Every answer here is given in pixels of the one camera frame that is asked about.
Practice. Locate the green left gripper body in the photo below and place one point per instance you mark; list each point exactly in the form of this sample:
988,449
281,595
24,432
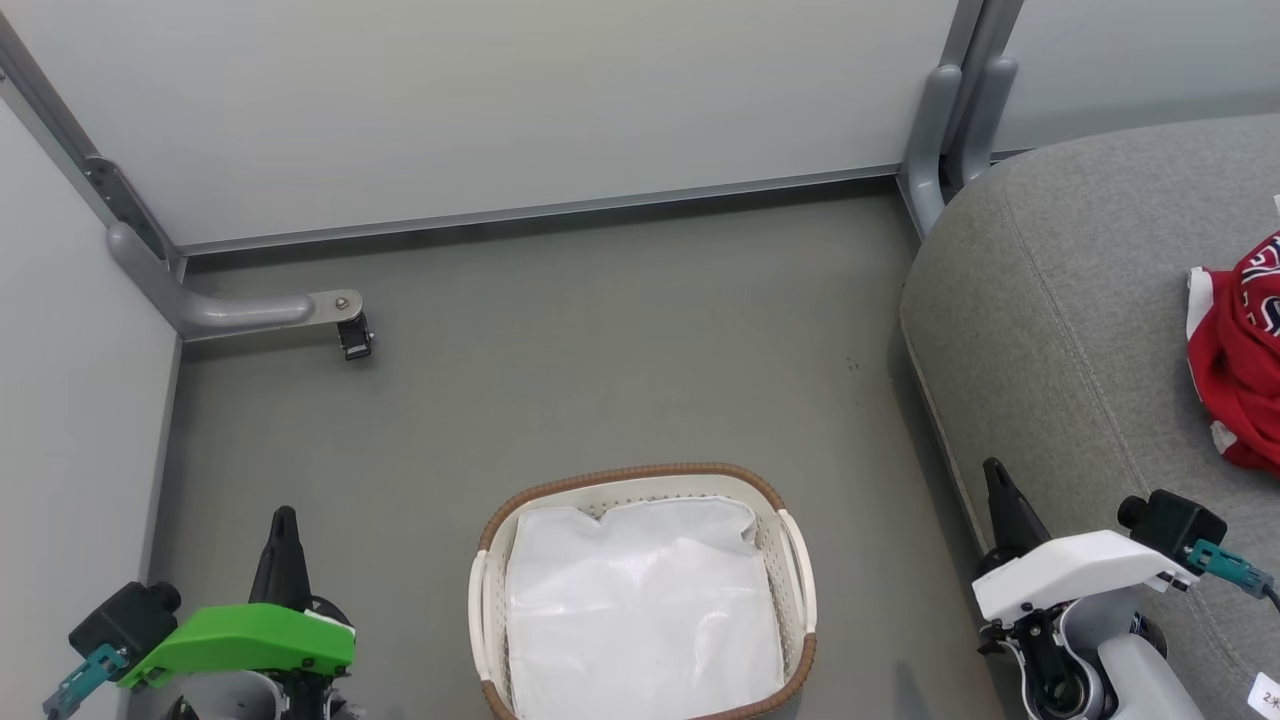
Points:
240,640

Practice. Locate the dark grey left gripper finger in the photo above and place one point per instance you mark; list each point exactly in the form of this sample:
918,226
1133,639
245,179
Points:
283,565

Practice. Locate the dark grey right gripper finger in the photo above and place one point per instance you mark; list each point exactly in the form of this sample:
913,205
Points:
1010,520

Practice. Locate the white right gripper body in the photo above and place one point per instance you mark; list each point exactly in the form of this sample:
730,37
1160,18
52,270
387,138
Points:
1070,570

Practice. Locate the plain red garment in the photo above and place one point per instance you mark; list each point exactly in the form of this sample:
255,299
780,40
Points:
1240,400

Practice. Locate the red jersey with print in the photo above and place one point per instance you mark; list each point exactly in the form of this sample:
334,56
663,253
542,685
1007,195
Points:
1265,285

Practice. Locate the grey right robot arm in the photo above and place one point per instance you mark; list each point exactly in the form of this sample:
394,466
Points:
1130,660

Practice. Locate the white basket liner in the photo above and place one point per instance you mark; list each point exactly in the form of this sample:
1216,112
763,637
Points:
640,600

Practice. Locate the cream basket with brown rim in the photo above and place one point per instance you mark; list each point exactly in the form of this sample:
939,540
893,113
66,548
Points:
640,480

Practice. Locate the grey fabric sofa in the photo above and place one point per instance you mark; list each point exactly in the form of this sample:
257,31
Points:
1080,330

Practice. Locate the white label with writing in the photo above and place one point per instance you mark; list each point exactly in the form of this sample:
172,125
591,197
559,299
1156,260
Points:
1268,698

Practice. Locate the black caster wheel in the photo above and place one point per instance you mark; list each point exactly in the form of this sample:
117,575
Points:
355,335

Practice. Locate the grey double partition foot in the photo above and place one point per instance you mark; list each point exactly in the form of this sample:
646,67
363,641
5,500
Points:
945,130

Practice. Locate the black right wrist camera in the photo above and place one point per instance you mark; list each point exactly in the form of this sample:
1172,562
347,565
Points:
1175,520

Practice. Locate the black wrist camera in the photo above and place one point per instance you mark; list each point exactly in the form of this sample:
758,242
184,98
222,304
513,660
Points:
125,618
1175,520

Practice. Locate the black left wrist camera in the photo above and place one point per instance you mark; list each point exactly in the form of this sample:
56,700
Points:
125,618

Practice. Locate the grey partition foot with bracket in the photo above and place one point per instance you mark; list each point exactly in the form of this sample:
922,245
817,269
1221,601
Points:
225,310

